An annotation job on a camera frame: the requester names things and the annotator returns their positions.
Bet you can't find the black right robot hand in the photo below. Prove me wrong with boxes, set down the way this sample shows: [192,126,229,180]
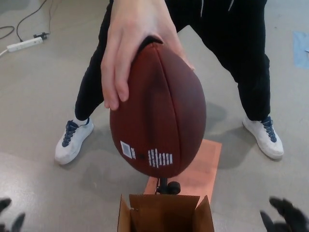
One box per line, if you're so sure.
[260,197,309,232]

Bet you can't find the person's bare hand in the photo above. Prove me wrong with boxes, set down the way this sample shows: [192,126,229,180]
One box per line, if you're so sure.
[100,0,196,110]

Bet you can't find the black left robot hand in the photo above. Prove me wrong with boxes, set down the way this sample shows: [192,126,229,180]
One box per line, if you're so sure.
[0,198,26,232]

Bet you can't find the brown leather football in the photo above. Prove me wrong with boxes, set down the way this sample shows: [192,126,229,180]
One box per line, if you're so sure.
[109,35,207,179]

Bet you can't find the person's black trousers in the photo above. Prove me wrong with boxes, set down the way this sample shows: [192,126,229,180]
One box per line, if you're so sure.
[74,0,271,121]

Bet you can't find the white sneaker with blue laces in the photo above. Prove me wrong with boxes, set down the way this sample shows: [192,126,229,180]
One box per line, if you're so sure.
[54,117,95,165]
[242,115,284,160]

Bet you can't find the orange flat board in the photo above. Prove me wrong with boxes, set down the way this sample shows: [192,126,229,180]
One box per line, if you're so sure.
[143,139,223,205]

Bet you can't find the white power strip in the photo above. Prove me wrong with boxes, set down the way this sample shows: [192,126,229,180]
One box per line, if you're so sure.
[6,37,44,53]

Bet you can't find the brown cardboard box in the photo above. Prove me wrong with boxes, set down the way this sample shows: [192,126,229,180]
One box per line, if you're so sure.
[116,194,215,232]

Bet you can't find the blue tape patch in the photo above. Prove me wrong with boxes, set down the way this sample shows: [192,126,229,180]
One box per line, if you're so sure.
[292,30,309,69]

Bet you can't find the black cable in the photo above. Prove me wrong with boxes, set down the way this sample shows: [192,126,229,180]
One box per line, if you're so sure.
[0,0,64,43]

